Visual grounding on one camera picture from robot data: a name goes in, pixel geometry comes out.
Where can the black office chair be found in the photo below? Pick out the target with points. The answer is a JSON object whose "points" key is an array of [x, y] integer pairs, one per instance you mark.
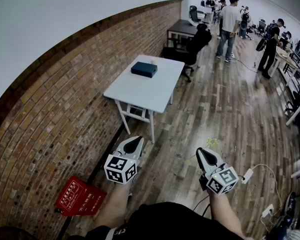
{"points": [[197, 44]]}

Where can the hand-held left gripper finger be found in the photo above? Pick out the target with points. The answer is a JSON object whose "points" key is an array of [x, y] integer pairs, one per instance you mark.
{"points": [[123, 145], [140, 151]]}

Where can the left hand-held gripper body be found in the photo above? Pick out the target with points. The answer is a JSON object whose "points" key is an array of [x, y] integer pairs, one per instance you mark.
{"points": [[120, 169]]}

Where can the light wooden desk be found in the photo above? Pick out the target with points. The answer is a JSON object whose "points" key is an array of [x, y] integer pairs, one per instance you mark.
{"points": [[285, 56]]}

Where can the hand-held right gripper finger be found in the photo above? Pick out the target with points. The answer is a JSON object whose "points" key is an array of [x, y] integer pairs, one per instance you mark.
{"points": [[200, 160], [218, 160]]}

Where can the dark wooden desk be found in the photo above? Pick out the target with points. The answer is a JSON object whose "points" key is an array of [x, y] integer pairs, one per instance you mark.
{"points": [[182, 27]]}

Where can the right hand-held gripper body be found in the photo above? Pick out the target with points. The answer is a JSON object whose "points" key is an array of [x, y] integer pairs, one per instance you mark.
{"points": [[222, 181]]}

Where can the white desk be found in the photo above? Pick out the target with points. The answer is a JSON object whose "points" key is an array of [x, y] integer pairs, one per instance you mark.
{"points": [[202, 14]]}

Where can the dark blue flat box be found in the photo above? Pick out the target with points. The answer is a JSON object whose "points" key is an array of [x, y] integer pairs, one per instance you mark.
{"points": [[143, 69]]}

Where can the person's right forearm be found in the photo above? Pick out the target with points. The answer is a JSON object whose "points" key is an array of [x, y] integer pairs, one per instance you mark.
{"points": [[222, 214]]}

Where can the yellow-green star-shaped wand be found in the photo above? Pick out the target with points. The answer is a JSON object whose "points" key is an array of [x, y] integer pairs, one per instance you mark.
{"points": [[206, 148]]}

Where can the red fire equipment box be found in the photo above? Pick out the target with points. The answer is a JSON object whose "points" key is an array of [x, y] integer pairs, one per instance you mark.
{"points": [[77, 199]]}

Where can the white folding table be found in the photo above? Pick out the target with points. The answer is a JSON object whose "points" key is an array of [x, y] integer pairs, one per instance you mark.
{"points": [[145, 91]]}

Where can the grey office chair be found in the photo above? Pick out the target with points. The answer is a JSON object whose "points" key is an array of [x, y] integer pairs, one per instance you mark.
{"points": [[193, 12]]}

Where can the black round bag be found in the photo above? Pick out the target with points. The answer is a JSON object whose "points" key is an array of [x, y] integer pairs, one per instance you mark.
{"points": [[260, 44]]}

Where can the person's left forearm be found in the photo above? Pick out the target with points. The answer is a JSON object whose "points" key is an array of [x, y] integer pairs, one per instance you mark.
{"points": [[112, 204]]}

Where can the white power strip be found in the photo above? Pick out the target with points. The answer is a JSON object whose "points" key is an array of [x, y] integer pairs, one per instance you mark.
{"points": [[268, 211], [246, 176]]}

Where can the person's black shirt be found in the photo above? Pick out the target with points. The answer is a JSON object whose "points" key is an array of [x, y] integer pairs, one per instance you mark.
{"points": [[165, 224]]}

